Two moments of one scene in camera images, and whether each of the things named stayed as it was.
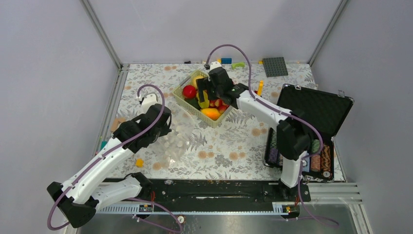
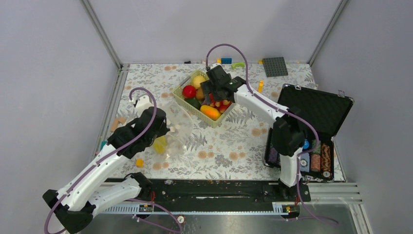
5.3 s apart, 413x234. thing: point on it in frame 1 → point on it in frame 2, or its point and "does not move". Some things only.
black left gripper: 166,129 does not move
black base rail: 233,190 does not move
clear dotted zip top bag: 172,145 does not move
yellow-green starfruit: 205,104 → 159,144
